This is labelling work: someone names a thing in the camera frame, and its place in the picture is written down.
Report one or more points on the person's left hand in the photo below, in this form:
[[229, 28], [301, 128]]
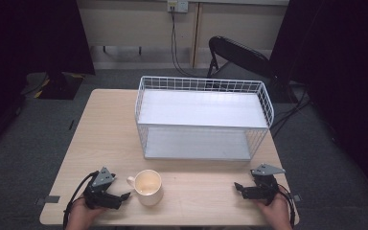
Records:
[[82, 214]]

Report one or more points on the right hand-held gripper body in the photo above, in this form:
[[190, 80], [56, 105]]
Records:
[[266, 187]]

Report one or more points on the black folding chair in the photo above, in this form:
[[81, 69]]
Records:
[[239, 54]]

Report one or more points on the dark stand base yellow stripes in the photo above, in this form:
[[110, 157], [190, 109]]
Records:
[[57, 85]]

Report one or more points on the white wall socket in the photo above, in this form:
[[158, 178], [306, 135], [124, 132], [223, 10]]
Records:
[[177, 5]]

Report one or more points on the wooden wall post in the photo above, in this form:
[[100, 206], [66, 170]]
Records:
[[196, 35]]

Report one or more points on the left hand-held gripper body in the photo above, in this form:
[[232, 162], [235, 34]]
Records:
[[99, 185]]

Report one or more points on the grey tape strip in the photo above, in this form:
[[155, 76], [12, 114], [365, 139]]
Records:
[[297, 197], [48, 200]]

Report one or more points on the cream ceramic cup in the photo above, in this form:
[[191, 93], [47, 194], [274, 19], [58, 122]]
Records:
[[147, 188]]

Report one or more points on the person's right hand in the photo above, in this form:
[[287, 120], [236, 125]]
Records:
[[276, 213]]

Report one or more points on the black curtain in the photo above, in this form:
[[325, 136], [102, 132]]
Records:
[[341, 64], [28, 38]]

